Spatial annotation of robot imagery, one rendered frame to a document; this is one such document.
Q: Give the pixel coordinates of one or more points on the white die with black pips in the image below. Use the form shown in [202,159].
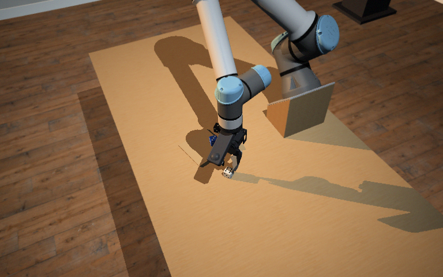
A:
[228,172]

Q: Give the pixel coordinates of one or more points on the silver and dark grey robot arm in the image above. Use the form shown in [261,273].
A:
[307,36]

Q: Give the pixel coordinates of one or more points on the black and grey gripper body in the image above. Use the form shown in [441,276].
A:
[239,137]

